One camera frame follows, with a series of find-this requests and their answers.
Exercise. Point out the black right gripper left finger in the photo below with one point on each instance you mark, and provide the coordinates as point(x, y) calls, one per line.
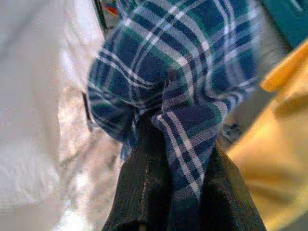
point(149, 180)

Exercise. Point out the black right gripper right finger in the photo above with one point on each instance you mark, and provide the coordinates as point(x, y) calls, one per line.
point(223, 197)

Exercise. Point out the blue plaid shirt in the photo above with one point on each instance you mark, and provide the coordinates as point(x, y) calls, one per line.
point(168, 48)

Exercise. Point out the yellow shirt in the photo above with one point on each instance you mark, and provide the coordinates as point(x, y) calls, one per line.
point(276, 156)

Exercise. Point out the white shirt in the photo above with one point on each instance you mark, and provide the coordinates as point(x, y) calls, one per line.
point(29, 96)

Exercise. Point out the blue plastic crate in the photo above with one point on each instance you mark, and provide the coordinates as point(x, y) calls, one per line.
point(288, 19)

